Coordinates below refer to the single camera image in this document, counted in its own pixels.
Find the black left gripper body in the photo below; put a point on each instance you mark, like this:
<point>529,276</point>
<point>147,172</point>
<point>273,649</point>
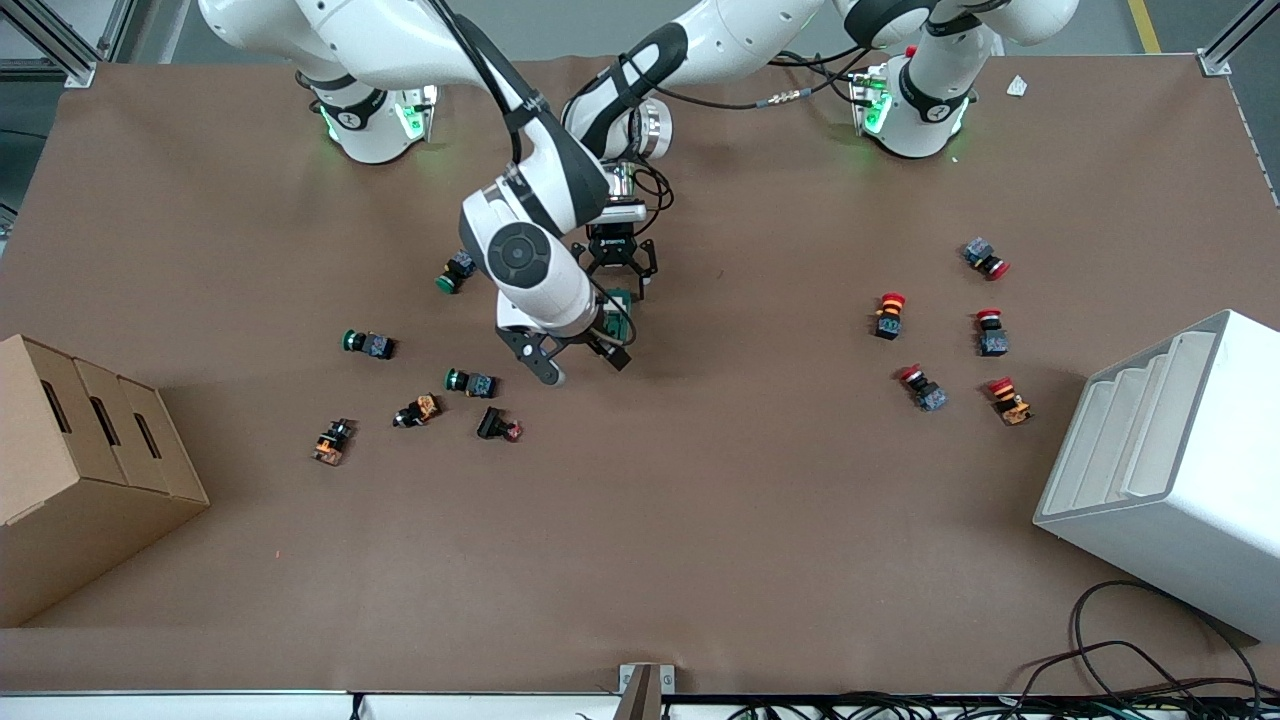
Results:
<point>613,245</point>

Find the green load switch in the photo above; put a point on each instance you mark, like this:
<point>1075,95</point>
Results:
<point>620,300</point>

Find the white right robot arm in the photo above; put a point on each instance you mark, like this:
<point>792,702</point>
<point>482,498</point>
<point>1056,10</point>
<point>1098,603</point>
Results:
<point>530,260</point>

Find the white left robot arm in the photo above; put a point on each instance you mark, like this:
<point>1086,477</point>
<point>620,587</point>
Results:
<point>740,40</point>

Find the green button blue contact block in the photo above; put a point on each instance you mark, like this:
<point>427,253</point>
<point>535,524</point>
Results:
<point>470,382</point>
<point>368,344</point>
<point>457,270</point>

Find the black button orange contact block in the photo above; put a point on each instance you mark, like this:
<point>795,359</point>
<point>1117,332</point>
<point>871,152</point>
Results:
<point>333,441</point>
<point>418,410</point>

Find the red button orange striped collar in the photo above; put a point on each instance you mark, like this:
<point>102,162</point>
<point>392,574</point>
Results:
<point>889,314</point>

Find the red button blue contact block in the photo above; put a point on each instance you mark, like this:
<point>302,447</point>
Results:
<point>991,333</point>
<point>923,388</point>
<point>986,258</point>

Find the red button amber contact block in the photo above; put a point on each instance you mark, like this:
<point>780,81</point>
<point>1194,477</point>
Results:
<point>1010,400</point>

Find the small white paper scrap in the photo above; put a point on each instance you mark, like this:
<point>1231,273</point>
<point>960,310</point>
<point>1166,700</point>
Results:
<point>1017,86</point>

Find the brown cardboard box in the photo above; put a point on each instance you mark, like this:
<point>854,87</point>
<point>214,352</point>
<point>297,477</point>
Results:
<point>60,520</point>

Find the white stepped storage bin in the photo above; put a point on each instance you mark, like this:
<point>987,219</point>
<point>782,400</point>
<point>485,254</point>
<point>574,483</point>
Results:
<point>1200,480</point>

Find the black switch red contact block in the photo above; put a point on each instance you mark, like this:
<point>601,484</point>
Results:
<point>498,425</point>

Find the metal bracket with post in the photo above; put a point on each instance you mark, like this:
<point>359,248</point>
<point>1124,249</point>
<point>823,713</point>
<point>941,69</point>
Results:
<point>645,690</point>

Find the aluminium frame profile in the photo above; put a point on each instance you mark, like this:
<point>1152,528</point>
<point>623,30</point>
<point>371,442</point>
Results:
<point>1225,45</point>
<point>60,50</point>

